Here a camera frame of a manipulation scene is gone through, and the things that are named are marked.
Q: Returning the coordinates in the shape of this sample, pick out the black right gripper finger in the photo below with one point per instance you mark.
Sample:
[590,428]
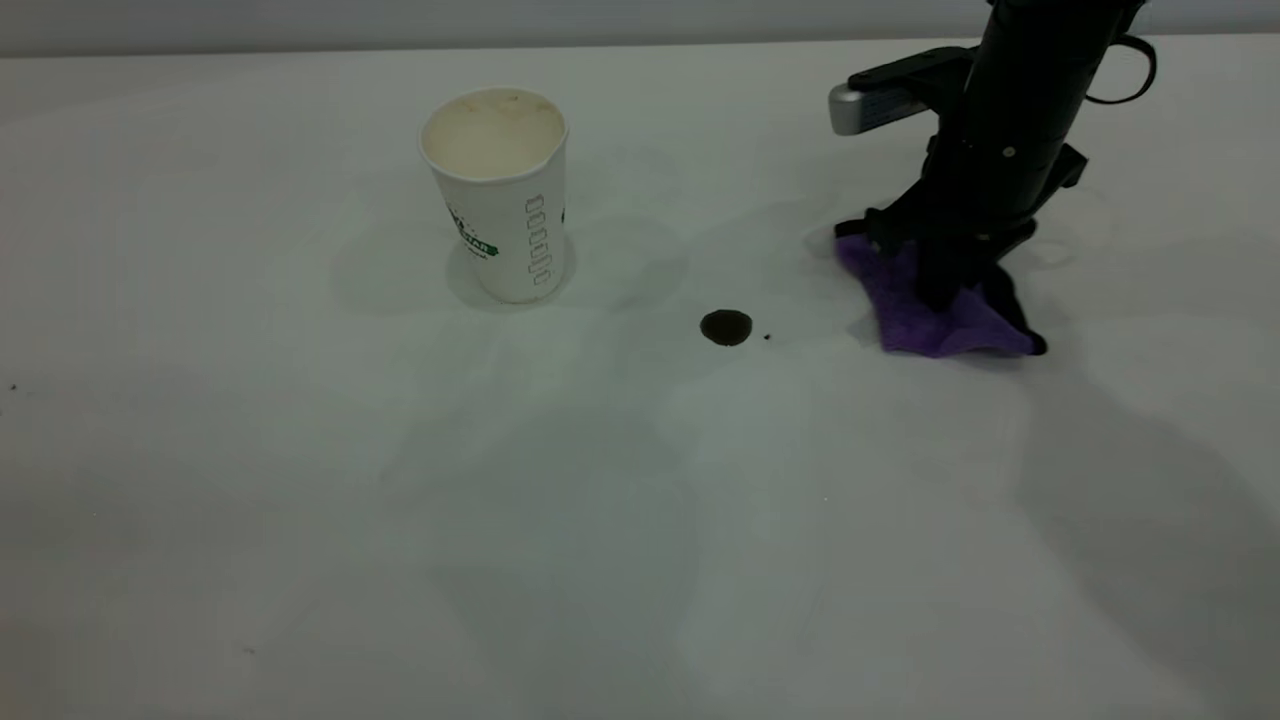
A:
[970,272]
[935,275]

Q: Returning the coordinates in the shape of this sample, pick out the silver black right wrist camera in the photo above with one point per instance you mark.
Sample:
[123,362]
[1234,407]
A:
[880,95]

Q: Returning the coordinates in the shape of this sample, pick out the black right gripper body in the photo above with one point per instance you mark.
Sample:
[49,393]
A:
[985,190]

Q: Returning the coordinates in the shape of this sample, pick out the dark coffee spill stain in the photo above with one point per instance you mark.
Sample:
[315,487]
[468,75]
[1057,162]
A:
[726,328]

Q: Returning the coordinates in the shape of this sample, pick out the white paper cup green print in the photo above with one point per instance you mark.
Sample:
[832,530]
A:
[500,210]

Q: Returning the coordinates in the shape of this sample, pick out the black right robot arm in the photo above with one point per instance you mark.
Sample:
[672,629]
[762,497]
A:
[1050,60]

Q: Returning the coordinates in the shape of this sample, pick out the purple cloth black trim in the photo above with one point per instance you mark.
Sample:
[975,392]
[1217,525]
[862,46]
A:
[910,315]

